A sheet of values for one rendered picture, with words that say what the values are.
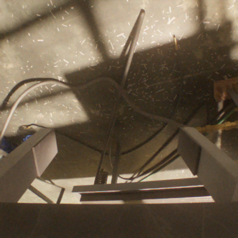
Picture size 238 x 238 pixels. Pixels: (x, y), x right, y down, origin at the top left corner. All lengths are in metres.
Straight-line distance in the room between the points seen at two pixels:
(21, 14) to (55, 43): 0.19
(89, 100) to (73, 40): 0.37
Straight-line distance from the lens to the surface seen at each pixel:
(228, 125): 0.90
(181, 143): 0.16
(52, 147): 0.17
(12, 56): 1.17
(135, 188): 0.68
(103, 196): 0.74
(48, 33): 0.99
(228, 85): 1.02
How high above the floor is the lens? 0.85
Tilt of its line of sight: 48 degrees down
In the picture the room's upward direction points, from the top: 170 degrees counter-clockwise
